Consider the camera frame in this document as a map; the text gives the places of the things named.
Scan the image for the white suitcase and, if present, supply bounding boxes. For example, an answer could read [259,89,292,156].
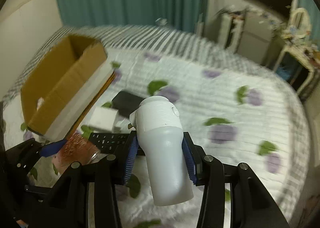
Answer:
[215,11,244,53]

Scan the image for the brown cardboard box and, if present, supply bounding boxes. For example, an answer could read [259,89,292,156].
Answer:
[21,35,115,141]

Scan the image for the oval vanity mirror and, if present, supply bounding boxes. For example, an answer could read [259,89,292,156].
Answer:
[288,8,312,38]

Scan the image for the green checkered bed cover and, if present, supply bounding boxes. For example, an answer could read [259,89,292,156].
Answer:
[4,26,310,210]

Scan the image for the silver mini fridge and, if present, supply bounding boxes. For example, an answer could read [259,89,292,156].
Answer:
[237,11,273,65]

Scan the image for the white red bottle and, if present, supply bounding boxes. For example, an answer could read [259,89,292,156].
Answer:
[52,133,100,174]

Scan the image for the white charger cube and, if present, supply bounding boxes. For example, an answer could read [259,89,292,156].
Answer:
[88,107,118,132]

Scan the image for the white floral quilted mat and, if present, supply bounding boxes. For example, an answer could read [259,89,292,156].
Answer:
[4,49,310,227]

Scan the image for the white dressing table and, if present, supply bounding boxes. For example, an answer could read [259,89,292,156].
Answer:
[273,30,319,95]

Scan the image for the black power adapter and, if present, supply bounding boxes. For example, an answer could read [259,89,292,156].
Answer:
[112,90,144,119]

